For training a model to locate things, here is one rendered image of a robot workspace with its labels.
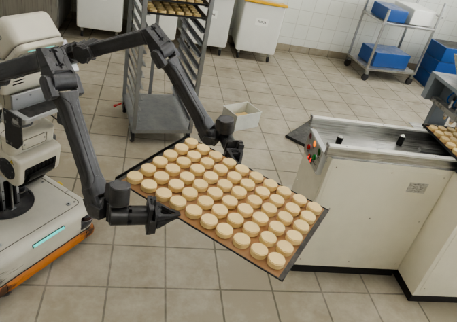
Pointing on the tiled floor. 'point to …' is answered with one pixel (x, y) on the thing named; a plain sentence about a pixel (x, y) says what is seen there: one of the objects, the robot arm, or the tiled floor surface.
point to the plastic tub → (243, 115)
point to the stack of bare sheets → (300, 134)
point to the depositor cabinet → (433, 250)
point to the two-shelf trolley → (397, 47)
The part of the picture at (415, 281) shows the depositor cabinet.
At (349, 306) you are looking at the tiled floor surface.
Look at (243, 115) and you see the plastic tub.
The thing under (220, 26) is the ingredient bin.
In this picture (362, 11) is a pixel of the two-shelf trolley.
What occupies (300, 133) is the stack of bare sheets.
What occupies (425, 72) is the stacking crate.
